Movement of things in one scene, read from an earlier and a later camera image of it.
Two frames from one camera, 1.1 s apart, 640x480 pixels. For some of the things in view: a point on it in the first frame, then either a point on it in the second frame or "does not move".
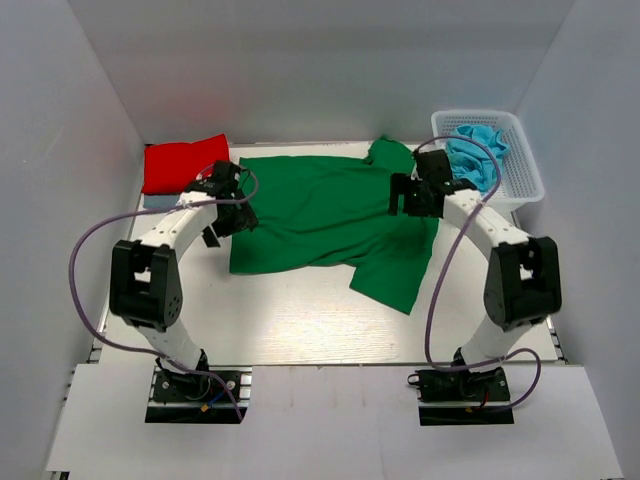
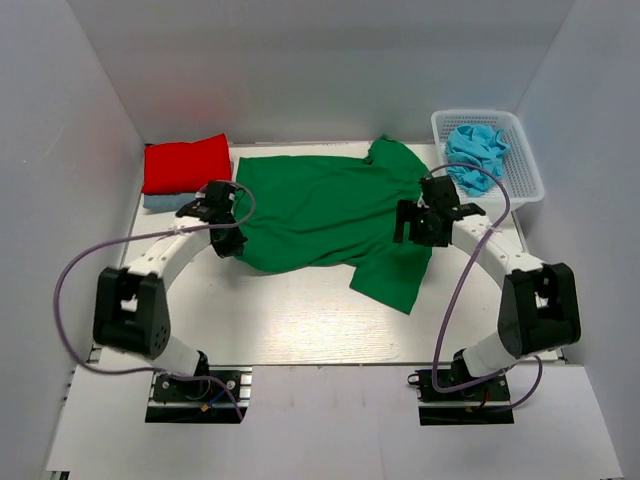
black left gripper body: (228, 222) to (231, 243)
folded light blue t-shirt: (155, 201) does not move
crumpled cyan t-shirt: (473, 161) does not move
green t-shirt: (323, 212) does not move
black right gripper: (402, 184) to (407, 211)
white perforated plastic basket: (520, 179) does not move
